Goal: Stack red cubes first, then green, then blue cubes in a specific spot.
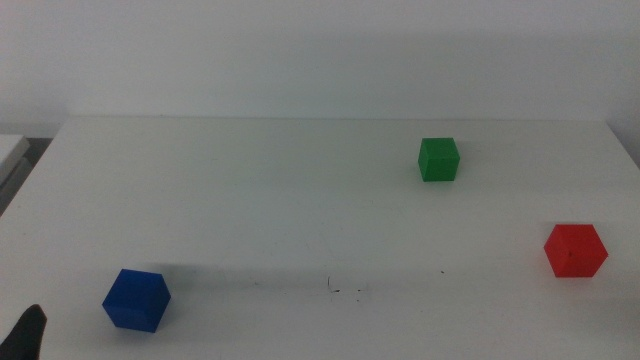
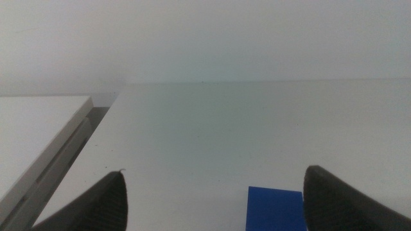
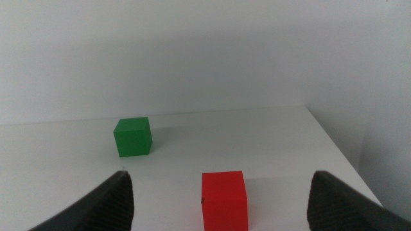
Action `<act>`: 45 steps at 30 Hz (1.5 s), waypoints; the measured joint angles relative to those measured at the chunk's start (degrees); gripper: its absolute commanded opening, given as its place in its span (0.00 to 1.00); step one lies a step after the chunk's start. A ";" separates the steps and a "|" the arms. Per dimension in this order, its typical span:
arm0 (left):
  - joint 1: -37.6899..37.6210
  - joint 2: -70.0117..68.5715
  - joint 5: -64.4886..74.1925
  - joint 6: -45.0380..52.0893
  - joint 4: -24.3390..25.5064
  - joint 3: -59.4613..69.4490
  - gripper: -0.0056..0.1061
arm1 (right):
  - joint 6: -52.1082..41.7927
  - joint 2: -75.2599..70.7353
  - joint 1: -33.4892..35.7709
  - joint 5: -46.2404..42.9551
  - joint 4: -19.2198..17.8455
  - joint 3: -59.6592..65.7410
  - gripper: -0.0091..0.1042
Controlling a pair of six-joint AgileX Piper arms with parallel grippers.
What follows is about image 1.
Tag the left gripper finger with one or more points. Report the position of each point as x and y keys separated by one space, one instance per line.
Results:
x=22 y=337

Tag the blue cube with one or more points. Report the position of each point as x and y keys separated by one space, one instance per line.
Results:
x=135 y=301

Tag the green cube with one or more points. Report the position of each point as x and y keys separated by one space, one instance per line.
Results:
x=439 y=160

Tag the red cube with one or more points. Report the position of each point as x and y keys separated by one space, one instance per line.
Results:
x=575 y=250

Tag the white side table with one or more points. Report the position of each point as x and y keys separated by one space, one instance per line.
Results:
x=10 y=150

